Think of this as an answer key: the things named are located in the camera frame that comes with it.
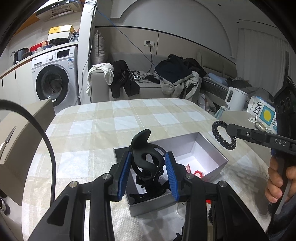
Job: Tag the person's right hand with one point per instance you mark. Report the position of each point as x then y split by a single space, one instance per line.
274 186

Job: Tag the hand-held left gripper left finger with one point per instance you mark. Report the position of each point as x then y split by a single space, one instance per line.
124 176

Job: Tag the dark shoe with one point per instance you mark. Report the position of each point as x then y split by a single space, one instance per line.
4 206

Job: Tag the clear pink hair clip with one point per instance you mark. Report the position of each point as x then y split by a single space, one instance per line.
189 168

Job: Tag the grey cardboard box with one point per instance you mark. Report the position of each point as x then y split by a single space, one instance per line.
203 153

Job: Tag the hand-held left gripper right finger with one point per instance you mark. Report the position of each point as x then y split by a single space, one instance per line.
172 176

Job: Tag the light blue cushion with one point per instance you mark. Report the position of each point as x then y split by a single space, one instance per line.
217 78

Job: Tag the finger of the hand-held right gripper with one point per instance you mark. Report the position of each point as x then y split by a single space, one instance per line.
247 134

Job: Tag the yellow cardboard box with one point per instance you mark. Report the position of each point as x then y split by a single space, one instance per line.
60 29

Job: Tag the range hood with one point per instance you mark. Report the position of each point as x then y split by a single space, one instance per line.
59 10

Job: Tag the pile of dark clothes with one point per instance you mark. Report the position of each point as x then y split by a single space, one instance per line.
175 71

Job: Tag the small black hair claw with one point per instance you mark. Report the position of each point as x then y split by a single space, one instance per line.
150 183

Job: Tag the large black hair claw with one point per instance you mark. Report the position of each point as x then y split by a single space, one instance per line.
144 148

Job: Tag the grey sofa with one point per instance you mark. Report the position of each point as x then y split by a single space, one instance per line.
148 90

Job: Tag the white curtain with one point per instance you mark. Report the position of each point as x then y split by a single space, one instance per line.
261 58

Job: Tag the beige side table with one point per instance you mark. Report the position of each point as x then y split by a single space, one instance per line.
235 117

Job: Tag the white cloth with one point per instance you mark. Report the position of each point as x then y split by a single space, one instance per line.
101 71

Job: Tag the white washing machine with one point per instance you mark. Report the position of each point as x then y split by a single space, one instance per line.
55 76

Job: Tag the white electric kettle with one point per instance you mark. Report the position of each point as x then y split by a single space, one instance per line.
235 99

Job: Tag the grey pillow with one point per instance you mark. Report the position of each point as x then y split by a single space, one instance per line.
100 48

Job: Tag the person's dark pants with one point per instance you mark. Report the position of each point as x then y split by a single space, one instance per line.
283 227

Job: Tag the black striped clothes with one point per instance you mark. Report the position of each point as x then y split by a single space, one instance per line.
124 76

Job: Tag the kitchen counter cabinets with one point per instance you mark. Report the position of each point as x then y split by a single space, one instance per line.
13 81

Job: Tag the white carton with yellow circle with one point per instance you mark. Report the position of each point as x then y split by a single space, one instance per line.
263 113

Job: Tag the wall socket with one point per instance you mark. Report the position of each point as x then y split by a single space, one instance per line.
149 42

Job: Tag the red container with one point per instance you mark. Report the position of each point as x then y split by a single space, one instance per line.
35 47

